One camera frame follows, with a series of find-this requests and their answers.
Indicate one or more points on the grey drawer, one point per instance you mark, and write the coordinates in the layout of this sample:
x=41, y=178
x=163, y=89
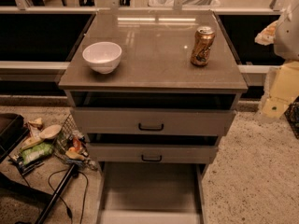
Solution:
x=153, y=120
x=153, y=148
x=151, y=193

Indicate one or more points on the wire basket right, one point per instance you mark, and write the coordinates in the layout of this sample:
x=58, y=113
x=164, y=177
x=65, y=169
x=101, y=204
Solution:
x=292, y=116

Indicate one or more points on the green snack bag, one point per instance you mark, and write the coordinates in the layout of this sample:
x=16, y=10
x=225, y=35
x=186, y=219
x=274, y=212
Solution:
x=37, y=152

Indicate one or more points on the black tripod leg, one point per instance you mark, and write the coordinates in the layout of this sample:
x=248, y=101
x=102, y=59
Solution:
x=73, y=169

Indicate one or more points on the white plate on floor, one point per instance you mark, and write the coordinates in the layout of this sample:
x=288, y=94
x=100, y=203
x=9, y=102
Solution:
x=50, y=132

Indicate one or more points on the wire basket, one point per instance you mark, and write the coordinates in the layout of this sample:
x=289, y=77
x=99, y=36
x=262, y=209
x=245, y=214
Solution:
x=292, y=116
x=70, y=146

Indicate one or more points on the wire basket left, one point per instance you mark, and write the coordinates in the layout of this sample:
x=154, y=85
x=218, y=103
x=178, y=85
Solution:
x=70, y=146

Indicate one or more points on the black bin left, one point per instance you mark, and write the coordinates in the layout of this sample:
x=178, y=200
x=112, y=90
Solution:
x=12, y=131

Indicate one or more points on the white ceramic bowl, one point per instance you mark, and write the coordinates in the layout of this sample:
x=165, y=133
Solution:
x=102, y=57

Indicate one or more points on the middle grey drawer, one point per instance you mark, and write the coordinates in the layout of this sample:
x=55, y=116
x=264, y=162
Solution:
x=153, y=148

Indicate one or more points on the grey drawer cabinet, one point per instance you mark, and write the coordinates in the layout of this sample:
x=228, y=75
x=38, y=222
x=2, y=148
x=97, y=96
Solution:
x=155, y=69

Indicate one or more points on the top grey drawer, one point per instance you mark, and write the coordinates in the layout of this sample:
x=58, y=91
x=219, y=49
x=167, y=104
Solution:
x=153, y=120

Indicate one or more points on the orange soda can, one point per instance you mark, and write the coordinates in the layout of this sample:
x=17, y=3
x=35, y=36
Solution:
x=203, y=41

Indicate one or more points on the bottom grey drawer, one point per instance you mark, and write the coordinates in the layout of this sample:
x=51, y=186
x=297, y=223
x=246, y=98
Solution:
x=151, y=193

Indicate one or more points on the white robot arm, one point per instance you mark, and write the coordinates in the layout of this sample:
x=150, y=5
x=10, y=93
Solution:
x=286, y=44

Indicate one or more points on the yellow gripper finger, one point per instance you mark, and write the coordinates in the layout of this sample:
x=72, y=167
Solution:
x=281, y=88

